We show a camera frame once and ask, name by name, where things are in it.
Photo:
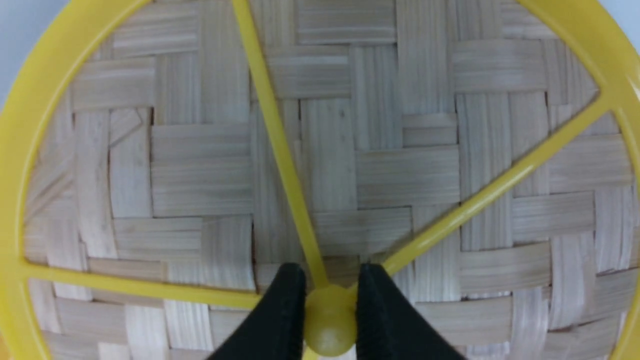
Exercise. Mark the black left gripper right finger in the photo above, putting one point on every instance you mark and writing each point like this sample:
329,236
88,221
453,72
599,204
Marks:
389,327

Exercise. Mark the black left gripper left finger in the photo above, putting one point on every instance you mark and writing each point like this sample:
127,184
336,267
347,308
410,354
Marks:
273,330

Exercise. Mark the woven bamboo steamer lid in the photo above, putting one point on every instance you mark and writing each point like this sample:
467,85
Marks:
161,159

